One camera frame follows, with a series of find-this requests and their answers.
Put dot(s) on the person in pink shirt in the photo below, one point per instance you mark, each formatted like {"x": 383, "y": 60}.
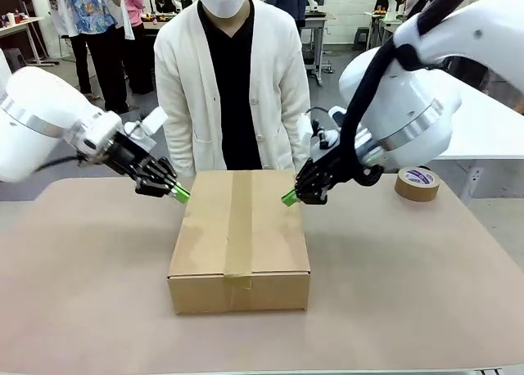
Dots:
{"x": 135, "y": 6}

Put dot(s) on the brown tape strip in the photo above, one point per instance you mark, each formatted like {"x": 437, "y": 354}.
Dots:
{"x": 239, "y": 227}

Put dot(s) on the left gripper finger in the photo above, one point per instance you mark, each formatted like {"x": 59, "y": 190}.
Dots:
{"x": 151, "y": 188}
{"x": 161, "y": 170}

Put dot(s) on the person in blue floral shirt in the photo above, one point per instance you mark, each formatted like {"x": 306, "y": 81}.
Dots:
{"x": 86, "y": 6}

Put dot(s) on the white table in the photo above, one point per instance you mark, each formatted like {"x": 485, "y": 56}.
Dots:
{"x": 491, "y": 129}

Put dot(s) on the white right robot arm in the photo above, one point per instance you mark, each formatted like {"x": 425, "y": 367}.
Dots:
{"x": 409, "y": 105}

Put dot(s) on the person in white cardigan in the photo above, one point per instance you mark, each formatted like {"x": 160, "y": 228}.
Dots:
{"x": 184, "y": 84}

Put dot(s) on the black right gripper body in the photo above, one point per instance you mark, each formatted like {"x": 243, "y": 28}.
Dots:
{"x": 333, "y": 170}

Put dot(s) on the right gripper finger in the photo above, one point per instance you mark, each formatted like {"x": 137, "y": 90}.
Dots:
{"x": 311, "y": 172}
{"x": 313, "y": 195}

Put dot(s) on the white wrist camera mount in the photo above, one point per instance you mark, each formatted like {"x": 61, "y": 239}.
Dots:
{"x": 153, "y": 121}
{"x": 337, "y": 115}

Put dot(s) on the grey workbench table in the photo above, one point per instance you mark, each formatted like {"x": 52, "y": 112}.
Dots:
{"x": 315, "y": 23}

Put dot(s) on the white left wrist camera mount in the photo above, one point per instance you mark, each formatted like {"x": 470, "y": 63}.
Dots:
{"x": 153, "y": 121}

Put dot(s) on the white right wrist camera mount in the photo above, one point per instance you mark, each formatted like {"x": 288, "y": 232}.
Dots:
{"x": 337, "y": 115}

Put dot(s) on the grey plastic stool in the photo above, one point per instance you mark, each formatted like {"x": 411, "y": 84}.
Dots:
{"x": 18, "y": 57}

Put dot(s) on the black plastic stool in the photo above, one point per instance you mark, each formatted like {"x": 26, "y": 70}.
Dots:
{"x": 362, "y": 37}

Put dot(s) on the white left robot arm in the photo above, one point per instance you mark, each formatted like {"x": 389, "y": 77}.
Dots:
{"x": 37, "y": 117}

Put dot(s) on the light wooden side table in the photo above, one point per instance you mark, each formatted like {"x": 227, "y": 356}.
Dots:
{"x": 16, "y": 26}

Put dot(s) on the wooden table with red object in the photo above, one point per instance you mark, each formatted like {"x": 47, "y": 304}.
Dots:
{"x": 149, "y": 23}

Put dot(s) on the brown cardboard box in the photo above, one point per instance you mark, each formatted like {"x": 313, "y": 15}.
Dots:
{"x": 204, "y": 248}

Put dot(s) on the brown packing tape roll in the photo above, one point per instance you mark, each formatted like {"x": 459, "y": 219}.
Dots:
{"x": 416, "y": 191}

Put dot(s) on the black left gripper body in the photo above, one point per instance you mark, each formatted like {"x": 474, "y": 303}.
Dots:
{"x": 131, "y": 156}

